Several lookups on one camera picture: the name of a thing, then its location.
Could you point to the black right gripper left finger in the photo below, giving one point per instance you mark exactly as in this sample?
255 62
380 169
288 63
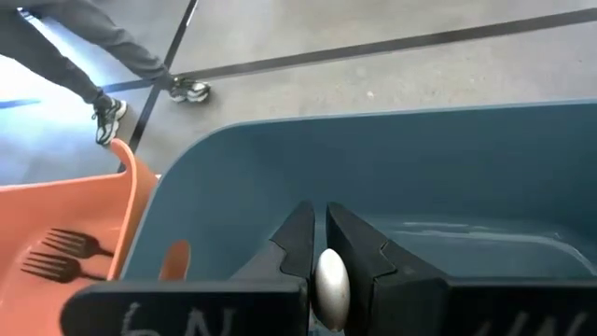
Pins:
294 252

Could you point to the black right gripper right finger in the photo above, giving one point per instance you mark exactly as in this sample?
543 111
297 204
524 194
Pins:
373 261

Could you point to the black fork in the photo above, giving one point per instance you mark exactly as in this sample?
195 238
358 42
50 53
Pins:
70 242

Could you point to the blue plastic bin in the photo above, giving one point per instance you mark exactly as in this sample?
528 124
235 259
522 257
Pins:
420 177

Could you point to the person's shoe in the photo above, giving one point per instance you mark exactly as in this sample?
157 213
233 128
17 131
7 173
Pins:
109 121
189 91

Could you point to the orange plastic bin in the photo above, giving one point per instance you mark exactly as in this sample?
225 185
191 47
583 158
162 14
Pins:
46 210

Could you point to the person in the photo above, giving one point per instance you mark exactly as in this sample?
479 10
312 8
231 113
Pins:
46 51

